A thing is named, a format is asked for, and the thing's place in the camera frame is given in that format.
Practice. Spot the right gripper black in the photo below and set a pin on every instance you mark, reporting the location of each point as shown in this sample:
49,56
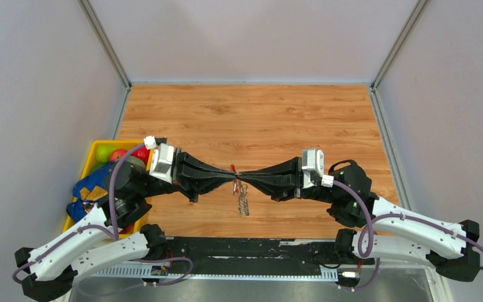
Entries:
283,182

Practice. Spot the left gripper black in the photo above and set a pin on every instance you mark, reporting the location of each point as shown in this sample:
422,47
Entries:
194,184

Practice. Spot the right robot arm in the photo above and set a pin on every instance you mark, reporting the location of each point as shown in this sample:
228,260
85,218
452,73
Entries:
371,225

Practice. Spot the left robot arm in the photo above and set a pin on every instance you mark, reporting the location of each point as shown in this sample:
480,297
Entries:
93,243

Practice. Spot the red tomato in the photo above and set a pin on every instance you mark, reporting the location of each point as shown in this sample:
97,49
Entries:
142,153

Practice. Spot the netted melon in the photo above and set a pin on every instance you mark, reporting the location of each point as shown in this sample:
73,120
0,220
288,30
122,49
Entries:
136,161

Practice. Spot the red apple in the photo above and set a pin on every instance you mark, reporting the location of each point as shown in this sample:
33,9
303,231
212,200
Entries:
117,154

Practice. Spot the yellow plastic bin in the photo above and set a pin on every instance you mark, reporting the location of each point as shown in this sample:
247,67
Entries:
95,146

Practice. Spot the green apple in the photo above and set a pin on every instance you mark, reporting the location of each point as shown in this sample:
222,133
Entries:
103,152

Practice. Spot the blue snack bag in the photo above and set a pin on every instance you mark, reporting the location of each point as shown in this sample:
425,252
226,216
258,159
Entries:
88,191

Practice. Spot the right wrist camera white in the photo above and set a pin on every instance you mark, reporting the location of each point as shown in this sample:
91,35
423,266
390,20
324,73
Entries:
313,169

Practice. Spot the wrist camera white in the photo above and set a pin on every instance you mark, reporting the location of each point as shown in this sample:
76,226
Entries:
162,158
313,169

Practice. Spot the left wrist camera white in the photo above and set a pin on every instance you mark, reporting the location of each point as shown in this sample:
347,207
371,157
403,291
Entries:
162,158

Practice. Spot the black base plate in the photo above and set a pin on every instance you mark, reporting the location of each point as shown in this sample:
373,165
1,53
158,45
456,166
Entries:
194,250

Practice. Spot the white slotted cable duct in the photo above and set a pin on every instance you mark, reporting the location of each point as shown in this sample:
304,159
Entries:
253,270

